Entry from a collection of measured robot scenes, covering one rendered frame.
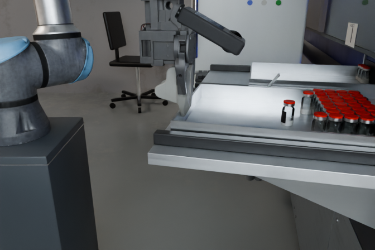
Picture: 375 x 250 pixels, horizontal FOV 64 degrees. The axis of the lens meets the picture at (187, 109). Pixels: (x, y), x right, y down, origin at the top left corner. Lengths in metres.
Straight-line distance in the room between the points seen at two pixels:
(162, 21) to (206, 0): 0.88
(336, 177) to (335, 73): 0.66
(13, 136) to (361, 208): 0.72
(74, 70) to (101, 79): 3.40
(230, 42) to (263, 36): 0.92
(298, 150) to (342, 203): 0.16
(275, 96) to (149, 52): 0.34
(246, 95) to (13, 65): 0.53
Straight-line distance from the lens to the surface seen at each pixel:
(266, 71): 1.06
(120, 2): 4.05
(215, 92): 0.73
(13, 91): 0.78
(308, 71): 1.07
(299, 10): 1.44
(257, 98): 0.72
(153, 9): 0.51
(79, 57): 0.84
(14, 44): 0.77
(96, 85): 4.27
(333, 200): 0.58
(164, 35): 0.49
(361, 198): 0.59
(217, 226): 1.71
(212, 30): 0.49
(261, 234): 1.70
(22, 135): 0.79
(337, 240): 0.97
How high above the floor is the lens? 1.09
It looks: 19 degrees down
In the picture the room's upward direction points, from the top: straight up
